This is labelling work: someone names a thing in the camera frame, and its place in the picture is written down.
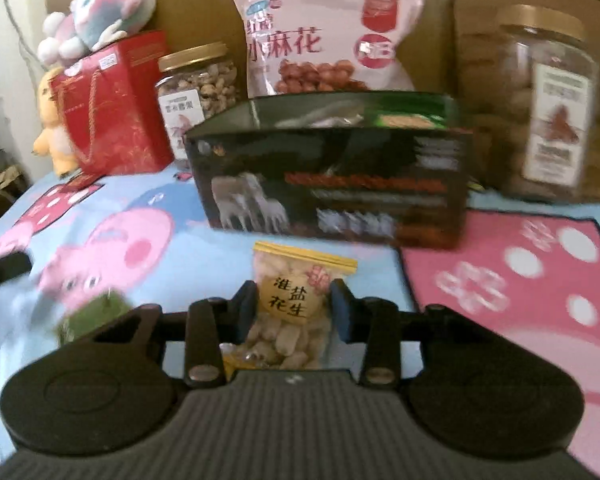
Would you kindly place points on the green cracker packet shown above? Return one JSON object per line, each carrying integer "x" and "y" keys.
{"x": 412, "y": 120}

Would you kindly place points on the cartoon pig printed blanket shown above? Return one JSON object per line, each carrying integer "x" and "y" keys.
{"x": 180, "y": 260}

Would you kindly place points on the gold-lid nut jar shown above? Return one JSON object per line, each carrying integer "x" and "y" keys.
{"x": 200, "y": 90}

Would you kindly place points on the pink snack bag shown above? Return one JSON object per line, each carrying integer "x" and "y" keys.
{"x": 330, "y": 25}

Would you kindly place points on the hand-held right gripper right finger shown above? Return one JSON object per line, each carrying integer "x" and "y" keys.
{"x": 341, "y": 310}

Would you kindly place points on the yellow-edged peanut packet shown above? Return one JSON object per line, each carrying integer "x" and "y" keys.
{"x": 287, "y": 290}

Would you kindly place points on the yellow plush toy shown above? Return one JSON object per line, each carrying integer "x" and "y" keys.
{"x": 55, "y": 125}

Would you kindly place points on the dark green snack packet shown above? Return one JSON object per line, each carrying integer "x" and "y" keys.
{"x": 90, "y": 317}

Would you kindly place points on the clear jar with white label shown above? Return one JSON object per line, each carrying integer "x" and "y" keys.
{"x": 550, "y": 110}

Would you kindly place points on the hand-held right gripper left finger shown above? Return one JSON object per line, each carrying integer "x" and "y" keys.
{"x": 246, "y": 310}

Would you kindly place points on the pink and white plush toy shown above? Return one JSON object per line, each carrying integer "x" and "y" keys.
{"x": 105, "y": 5}

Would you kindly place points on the red gift box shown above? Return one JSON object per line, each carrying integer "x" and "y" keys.
{"x": 115, "y": 110}

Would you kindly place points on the dark cardboard box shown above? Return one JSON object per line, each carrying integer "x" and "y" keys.
{"x": 330, "y": 185}

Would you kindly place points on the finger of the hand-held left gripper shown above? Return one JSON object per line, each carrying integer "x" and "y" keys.
{"x": 5, "y": 272}

